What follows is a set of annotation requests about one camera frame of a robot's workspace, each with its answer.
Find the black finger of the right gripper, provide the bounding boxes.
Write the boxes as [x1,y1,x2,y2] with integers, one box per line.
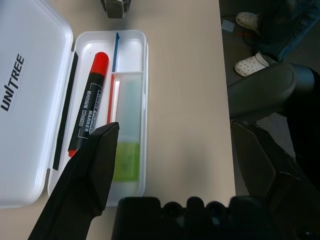
[100,0,131,19]

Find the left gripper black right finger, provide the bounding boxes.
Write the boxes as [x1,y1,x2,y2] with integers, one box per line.
[229,119,320,240]

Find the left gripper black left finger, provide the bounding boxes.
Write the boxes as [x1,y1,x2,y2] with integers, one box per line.
[27,121,120,240]

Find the white Unitree pencil case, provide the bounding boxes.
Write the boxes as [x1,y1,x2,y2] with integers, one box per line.
[0,0,150,209]

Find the translucent eraser with green label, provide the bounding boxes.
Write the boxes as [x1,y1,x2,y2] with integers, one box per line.
[109,78,144,183]

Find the black marker with red cap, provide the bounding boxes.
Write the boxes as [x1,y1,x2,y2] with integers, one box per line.
[66,51,110,159]

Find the white clog shoe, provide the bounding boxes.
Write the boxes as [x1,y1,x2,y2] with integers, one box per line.
[235,11,261,33]
[233,51,272,78]

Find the small grey box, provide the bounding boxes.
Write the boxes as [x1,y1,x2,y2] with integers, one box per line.
[221,19,236,33]

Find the bystander blue jeans leg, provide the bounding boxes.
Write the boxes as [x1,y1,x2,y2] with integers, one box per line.
[254,0,320,63]

